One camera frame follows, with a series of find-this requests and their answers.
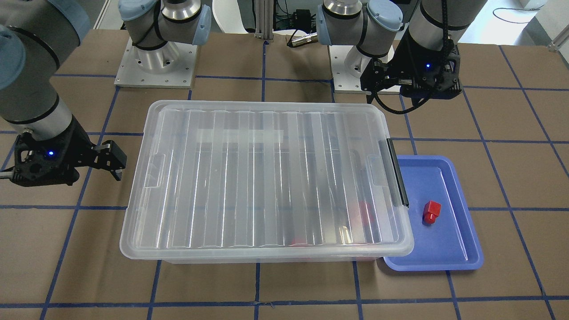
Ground blue plastic tray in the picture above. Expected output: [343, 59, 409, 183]
[384, 155, 484, 272]

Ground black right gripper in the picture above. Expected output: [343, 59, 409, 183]
[8, 117, 127, 187]

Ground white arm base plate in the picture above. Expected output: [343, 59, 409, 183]
[114, 39, 199, 89]
[329, 45, 371, 95]

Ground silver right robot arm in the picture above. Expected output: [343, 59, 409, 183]
[1, 0, 212, 187]

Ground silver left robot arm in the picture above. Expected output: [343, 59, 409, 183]
[316, 0, 486, 103]

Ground clear plastic box lid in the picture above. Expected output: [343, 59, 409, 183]
[120, 100, 414, 260]

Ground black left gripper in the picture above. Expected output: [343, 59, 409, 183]
[360, 35, 463, 99]

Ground black box latch handle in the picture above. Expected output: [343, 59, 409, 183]
[386, 138, 409, 208]

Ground aluminium frame post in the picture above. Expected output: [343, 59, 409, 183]
[253, 0, 275, 42]

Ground clear plastic storage box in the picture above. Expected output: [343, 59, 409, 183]
[163, 256, 379, 264]

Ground red toy block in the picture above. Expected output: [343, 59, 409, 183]
[422, 200, 442, 224]

